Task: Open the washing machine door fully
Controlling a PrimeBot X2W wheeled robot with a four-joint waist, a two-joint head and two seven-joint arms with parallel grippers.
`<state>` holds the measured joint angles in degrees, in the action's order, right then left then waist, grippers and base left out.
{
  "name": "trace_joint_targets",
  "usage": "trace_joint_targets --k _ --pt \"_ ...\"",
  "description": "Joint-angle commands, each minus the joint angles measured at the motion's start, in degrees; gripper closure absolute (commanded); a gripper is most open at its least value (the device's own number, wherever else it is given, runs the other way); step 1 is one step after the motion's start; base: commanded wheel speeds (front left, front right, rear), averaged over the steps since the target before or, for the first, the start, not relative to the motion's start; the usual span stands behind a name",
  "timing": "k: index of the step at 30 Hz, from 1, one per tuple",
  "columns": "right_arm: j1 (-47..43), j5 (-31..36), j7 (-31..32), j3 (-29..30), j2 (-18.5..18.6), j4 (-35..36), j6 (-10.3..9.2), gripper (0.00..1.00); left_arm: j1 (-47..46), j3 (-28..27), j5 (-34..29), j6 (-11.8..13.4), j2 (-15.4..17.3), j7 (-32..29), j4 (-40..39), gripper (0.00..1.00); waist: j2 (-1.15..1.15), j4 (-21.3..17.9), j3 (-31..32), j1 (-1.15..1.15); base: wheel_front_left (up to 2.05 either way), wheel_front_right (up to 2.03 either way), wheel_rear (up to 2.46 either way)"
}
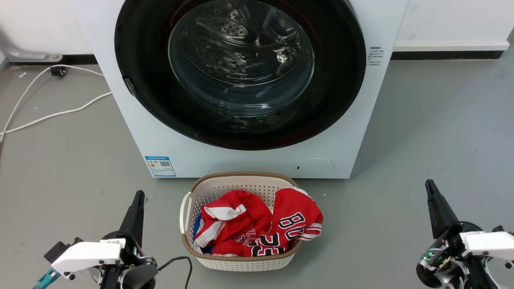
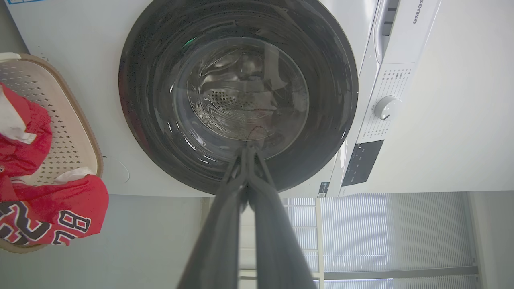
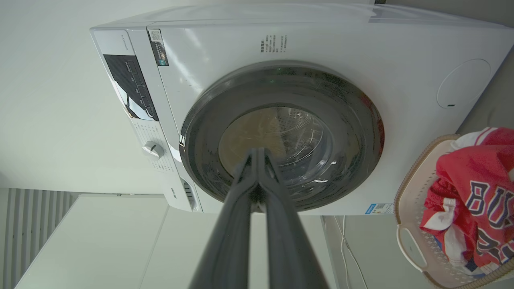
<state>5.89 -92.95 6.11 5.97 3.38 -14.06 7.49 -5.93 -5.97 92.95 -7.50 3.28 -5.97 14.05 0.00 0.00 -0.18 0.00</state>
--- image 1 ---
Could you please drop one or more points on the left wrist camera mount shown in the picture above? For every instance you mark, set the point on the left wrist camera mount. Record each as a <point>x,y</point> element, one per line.
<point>88,255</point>

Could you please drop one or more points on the blue garment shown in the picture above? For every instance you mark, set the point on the blue garment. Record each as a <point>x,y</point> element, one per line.
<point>197,226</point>

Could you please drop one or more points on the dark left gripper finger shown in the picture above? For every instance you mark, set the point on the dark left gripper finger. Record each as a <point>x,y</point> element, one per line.
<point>134,218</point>

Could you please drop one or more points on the cream plastic laundry basket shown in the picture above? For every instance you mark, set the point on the cream plastic laundry basket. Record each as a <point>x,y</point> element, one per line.
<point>241,263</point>

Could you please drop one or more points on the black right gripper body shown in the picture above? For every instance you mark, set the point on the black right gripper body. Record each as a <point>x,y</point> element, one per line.
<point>449,257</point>

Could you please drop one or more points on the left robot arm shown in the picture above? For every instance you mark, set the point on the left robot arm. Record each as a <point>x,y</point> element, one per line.
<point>140,279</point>

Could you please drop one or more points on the red and white garment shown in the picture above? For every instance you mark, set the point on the red and white garment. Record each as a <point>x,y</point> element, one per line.
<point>245,224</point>

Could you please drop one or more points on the round white filter cover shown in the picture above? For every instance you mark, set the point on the round white filter cover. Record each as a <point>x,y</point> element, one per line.
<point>315,167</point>

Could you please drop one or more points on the white front-load washing machine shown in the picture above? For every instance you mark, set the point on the white front-load washing machine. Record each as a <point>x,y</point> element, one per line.
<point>341,152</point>

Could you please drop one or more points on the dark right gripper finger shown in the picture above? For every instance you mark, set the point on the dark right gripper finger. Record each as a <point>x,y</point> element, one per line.
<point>439,212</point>

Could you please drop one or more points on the black round glass washer door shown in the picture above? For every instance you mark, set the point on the black round glass washer door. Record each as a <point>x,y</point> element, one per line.
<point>136,60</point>

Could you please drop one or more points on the red jersey with numbers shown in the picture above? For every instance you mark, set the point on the red jersey with numbers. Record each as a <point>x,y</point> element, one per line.
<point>295,216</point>

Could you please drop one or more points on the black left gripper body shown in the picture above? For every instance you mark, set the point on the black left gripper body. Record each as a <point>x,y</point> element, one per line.
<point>130,251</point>

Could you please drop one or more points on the small printed text label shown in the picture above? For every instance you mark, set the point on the small printed text label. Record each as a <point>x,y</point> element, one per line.
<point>376,56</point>

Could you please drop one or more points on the small black caster wheel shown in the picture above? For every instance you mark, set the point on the small black caster wheel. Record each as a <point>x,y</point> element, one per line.
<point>58,71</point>

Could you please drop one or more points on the blue energy label sticker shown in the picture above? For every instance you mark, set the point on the blue energy label sticker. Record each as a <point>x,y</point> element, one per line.
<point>160,166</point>

